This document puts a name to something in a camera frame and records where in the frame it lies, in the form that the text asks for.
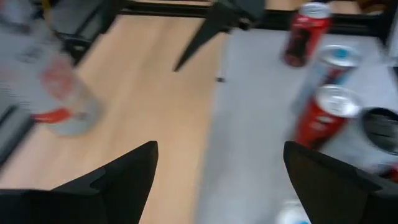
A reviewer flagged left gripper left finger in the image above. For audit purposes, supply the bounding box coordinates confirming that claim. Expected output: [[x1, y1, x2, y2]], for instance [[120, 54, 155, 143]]
[[0, 140, 159, 224]]

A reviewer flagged wooden shelf black metal frame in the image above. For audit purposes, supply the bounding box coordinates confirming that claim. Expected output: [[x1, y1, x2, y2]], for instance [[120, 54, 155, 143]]
[[0, 0, 229, 224]]

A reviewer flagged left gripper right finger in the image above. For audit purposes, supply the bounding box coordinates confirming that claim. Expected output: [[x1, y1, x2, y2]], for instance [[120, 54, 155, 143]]
[[282, 140, 398, 224]]

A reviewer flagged blue silver Red Bull can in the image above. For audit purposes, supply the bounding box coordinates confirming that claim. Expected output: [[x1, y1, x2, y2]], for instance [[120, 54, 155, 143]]
[[294, 43, 363, 108]]

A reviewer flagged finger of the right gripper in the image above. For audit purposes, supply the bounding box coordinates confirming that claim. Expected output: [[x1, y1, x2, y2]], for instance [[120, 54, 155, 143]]
[[173, 6, 229, 72]]

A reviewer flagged white tall slim can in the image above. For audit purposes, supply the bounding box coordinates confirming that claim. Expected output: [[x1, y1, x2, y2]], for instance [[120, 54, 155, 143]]
[[357, 106, 398, 175], [0, 30, 105, 138]]

